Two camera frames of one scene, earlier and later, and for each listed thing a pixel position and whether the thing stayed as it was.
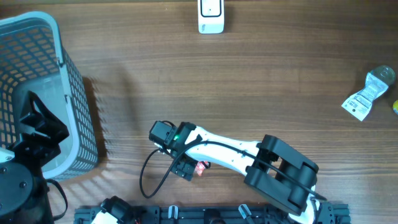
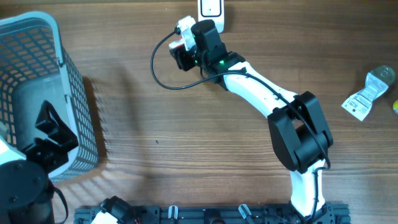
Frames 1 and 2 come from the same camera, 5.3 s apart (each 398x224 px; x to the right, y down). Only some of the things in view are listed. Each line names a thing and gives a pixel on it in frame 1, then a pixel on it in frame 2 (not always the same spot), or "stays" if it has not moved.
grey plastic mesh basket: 32,58 stays
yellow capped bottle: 395,106 stays
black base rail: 247,214 stays
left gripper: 47,148 -> 55,155
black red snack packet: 359,103 stays
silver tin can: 384,73 stays
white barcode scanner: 211,16 stays
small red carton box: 199,167 -> 177,45
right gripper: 185,168 -> 182,57
